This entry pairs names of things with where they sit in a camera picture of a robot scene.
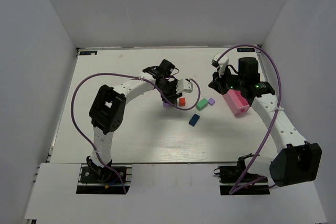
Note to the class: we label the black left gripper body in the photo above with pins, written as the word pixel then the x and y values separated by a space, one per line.
pixel 171 94

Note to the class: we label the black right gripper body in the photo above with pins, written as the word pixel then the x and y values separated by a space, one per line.
pixel 220 85

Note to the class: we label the pink plastic box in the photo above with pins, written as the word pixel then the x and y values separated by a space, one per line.
pixel 237 104

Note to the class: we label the red wood block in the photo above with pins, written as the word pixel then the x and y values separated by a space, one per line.
pixel 182 102

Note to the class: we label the green wood block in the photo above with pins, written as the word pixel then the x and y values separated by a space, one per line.
pixel 202 104

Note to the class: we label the dark blue long block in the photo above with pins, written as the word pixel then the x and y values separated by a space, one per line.
pixel 194 119

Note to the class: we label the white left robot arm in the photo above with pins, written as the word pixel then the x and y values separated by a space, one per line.
pixel 108 108

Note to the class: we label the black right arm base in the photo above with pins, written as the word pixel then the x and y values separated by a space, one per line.
pixel 229 174

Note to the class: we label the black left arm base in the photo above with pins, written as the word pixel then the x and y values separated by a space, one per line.
pixel 90 183

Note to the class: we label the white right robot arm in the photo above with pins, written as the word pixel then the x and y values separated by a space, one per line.
pixel 297 160

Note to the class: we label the blue table logo sticker right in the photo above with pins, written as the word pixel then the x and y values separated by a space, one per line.
pixel 246 49

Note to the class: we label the blue table logo sticker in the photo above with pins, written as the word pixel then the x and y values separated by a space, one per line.
pixel 246 49
pixel 87 53

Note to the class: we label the blue table logo sticker left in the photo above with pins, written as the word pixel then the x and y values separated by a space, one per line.
pixel 87 53

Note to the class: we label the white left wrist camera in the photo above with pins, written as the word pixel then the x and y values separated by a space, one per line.
pixel 184 85

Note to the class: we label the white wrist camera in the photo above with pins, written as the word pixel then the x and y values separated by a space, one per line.
pixel 220 63
pixel 184 85

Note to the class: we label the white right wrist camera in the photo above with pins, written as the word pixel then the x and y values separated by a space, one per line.
pixel 220 63

